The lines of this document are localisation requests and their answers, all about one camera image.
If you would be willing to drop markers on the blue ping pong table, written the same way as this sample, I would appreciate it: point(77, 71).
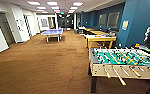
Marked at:
point(52, 32)

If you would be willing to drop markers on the white long table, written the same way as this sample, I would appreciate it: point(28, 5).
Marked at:
point(101, 38)

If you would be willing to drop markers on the interior glass window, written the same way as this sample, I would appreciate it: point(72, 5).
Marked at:
point(113, 20)
point(102, 20)

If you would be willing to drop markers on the square ceiling light panel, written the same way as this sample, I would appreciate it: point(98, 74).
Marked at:
point(77, 4)
point(41, 7)
point(54, 7)
point(52, 3)
point(73, 7)
point(33, 3)

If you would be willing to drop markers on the green foosball table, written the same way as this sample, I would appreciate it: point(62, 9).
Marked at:
point(124, 61)

